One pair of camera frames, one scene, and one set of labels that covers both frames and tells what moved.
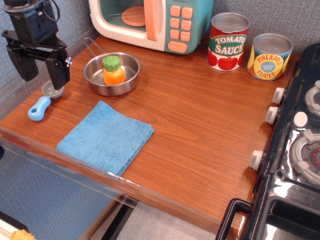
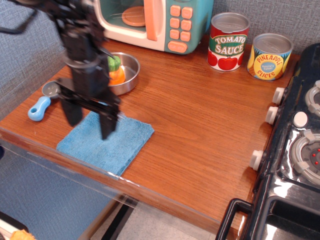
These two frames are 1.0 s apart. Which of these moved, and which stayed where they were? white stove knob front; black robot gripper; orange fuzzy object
Moved: black robot gripper
Stayed: orange fuzzy object; white stove knob front
